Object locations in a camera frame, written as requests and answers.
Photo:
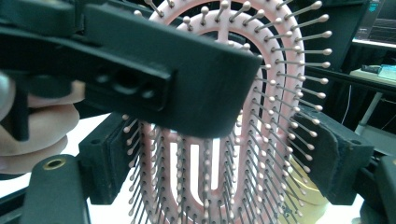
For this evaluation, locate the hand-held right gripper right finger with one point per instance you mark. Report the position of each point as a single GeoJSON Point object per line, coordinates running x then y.
{"type": "Point", "coordinates": [336, 161]}

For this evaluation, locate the light blue box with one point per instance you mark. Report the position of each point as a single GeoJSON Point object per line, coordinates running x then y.
{"type": "Point", "coordinates": [387, 72]}

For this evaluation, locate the pink hairbrush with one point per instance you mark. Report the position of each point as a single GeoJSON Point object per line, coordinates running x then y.
{"type": "Point", "coordinates": [225, 29]}

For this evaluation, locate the white desk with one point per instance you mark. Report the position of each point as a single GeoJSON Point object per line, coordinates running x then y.
{"type": "Point", "coordinates": [376, 74]}

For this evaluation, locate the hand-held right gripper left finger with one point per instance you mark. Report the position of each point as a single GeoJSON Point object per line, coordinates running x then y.
{"type": "Point", "coordinates": [107, 161]}

